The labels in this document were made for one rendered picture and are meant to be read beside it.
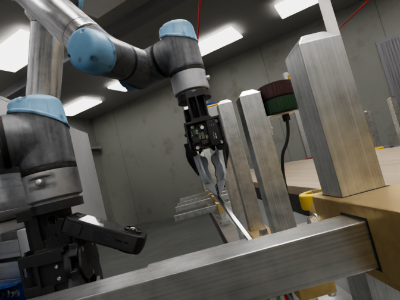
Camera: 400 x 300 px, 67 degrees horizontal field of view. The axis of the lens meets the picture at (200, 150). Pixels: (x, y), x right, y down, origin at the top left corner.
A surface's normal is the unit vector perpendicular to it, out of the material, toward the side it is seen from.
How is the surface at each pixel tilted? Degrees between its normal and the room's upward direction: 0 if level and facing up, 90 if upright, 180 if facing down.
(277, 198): 90
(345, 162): 90
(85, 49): 90
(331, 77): 90
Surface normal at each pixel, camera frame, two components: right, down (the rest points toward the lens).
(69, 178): 0.84, -0.25
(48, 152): 0.44, -0.18
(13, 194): 0.72, -0.53
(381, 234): -0.97, 0.24
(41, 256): 0.03, -0.08
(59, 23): -0.39, -0.03
